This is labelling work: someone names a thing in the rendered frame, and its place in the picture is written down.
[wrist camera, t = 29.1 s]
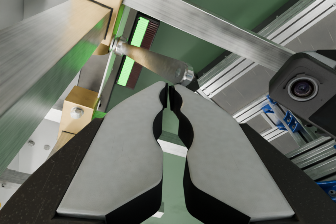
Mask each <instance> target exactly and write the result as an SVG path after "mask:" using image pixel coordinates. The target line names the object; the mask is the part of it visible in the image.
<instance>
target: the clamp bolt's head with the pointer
mask: <svg viewBox="0 0 336 224"><path fill-rule="evenodd" d="M118 40H119V37H117V35H116V34H115V35H114V38H113V40H112V43H111V46H110V50H109V52H110V53H111V52H115V49H116V46H117V43H118Z"/></svg>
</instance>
